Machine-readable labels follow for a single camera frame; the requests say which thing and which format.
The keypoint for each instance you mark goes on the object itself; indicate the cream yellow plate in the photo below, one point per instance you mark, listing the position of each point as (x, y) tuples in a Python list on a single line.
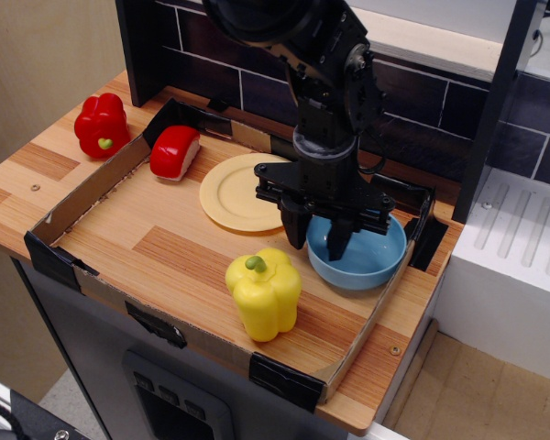
[(228, 195)]

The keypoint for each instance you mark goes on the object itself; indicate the grey oven control panel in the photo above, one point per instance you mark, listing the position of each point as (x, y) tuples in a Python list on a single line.
[(173, 407)]

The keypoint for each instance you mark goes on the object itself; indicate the yellow toy bell pepper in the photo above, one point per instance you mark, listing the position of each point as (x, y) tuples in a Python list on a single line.
[(266, 288)]

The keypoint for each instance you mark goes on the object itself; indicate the cardboard fence with black tape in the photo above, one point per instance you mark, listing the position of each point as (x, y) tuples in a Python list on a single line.
[(150, 251)]

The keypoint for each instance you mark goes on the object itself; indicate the dark grey shelf post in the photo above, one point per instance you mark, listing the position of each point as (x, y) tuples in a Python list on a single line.
[(515, 53)]

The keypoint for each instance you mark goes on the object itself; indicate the red and white toy sushi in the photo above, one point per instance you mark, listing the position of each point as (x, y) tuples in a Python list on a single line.
[(174, 151)]

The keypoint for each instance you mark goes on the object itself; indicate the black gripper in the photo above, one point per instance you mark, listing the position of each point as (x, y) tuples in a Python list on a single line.
[(324, 181)]

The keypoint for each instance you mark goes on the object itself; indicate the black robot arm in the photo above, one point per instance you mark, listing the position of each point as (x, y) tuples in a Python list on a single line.
[(330, 73)]

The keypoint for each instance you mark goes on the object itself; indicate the red toy bell pepper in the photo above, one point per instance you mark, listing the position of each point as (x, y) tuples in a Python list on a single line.
[(101, 126)]

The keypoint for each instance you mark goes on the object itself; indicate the black side panel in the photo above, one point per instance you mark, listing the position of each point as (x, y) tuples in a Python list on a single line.
[(145, 29)]

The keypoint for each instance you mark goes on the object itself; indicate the light blue bowl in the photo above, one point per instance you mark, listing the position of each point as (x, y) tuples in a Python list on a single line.
[(370, 259)]

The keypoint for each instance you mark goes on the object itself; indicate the white toy sink drainboard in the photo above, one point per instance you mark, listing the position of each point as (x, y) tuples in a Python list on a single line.
[(495, 295)]

